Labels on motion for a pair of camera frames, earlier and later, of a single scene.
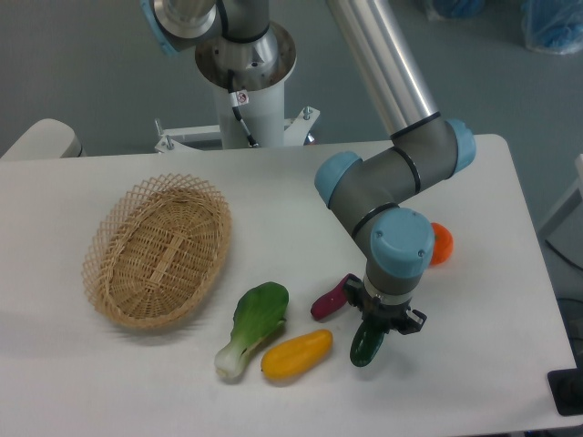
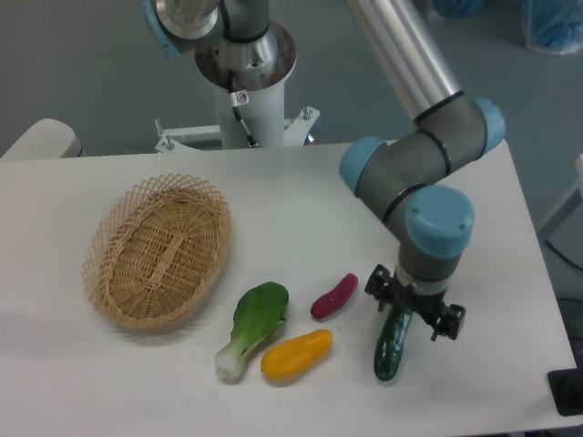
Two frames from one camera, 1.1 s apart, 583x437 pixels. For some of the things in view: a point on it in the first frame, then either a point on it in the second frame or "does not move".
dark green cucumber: [366, 343] → [391, 340]
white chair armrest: [46, 138] does not move
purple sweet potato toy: [330, 302] does not move
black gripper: [386, 317] → [381, 285]
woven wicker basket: [154, 254] does not move
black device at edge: [567, 388] does not move
